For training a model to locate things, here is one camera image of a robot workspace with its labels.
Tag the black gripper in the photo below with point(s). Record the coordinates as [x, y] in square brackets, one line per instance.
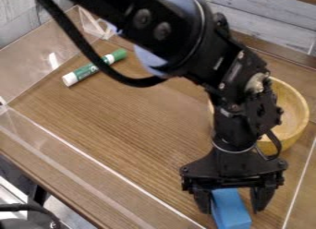
[227, 170]

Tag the blue rectangular block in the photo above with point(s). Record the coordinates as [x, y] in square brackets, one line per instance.
[229, 212]

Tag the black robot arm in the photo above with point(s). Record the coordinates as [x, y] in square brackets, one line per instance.
[182, 41]

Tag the brown wooden bowl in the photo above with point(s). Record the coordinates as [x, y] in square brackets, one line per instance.
[294, 119]

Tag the green expo marker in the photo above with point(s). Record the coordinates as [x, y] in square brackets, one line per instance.
[90, 69]

